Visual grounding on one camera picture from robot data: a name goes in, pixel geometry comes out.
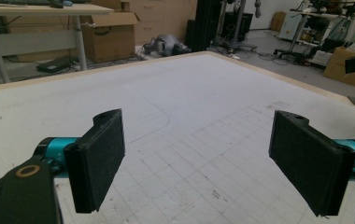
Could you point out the metal pole stand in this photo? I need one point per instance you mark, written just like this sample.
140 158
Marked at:
239 21

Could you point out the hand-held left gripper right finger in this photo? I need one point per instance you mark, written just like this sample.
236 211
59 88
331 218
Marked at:
309 165

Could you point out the light wooden cabinet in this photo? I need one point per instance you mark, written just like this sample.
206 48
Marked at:
163 18

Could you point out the grey helmet-shaped device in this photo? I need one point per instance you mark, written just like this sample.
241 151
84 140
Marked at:
169 43

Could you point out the white panel cabinet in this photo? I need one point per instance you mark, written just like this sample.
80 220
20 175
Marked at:
292 26

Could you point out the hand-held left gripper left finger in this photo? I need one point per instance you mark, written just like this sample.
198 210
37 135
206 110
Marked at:
97 161

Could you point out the black flat device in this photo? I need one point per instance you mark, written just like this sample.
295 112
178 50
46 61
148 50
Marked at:
55 64

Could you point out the dark keyboard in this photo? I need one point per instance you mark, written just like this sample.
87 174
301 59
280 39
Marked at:
23 2

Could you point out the tilted cardboard box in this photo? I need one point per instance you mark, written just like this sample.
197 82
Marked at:
340 67

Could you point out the open cardboard box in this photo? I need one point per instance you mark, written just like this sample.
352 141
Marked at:
110 40

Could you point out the white desk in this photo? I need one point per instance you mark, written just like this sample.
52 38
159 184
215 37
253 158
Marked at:
35 42

